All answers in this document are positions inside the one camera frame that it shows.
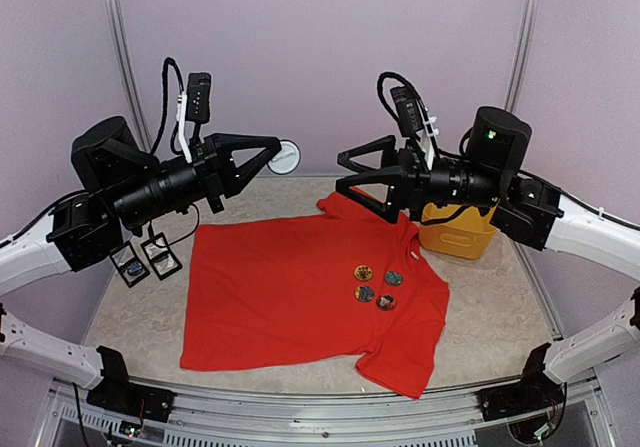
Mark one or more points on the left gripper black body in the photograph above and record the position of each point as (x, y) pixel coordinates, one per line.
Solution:
(205, 160)

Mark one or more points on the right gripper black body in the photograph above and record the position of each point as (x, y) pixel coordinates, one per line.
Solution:
(417, 191)

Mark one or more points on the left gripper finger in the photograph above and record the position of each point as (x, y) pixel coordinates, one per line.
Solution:
(236, 177)
(235, 142)

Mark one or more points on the blue starry round brooch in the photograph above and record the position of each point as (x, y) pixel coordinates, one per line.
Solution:
(287, 160)

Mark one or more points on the red t-shirt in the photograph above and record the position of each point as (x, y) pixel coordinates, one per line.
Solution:
(281, 292)

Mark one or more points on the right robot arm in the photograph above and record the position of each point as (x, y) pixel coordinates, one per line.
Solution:
(487, 176)

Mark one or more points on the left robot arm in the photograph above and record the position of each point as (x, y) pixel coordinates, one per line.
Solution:
(125, 188)

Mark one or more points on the teal swirl round brooch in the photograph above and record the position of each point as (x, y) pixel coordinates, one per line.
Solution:
(393, 278)

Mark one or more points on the yellow round brooch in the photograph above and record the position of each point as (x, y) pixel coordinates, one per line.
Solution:
(363, 273)

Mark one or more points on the portrait round brooch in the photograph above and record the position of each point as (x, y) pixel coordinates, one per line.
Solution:
(386, 303)

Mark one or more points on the yellow plastic basket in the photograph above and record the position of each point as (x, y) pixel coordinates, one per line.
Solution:
(467, 236)

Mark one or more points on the black display box right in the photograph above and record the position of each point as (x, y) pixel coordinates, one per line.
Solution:
(161, 258)

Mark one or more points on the black display box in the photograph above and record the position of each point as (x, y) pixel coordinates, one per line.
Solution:
(161, 258)
(128, 265)

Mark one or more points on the black display box left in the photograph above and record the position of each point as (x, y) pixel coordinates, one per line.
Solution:
(128, 265)

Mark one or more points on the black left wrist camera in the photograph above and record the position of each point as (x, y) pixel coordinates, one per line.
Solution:
(198, 97)

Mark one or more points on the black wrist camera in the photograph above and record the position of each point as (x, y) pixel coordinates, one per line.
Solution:
(408, 110)
(198, 97)

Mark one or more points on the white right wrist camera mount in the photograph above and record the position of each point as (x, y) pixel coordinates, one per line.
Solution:
(426, 138)

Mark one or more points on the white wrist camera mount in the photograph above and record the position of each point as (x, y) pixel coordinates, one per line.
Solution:
(426, 138)
(178, 143)

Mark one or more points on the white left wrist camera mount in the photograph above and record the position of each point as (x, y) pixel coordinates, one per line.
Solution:
(178, 143)

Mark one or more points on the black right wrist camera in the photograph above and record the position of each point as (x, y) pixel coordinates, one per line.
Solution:
(408, 110)

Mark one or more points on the aluminium front rail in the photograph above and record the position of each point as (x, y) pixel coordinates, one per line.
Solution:
(216, 417)

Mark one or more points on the right aluminium corner post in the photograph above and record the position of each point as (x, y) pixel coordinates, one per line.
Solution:
(523, 47)

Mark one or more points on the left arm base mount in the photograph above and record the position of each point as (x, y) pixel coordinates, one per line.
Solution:
(117, 393)

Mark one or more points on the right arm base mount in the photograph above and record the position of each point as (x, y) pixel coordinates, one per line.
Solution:
(533, 391)

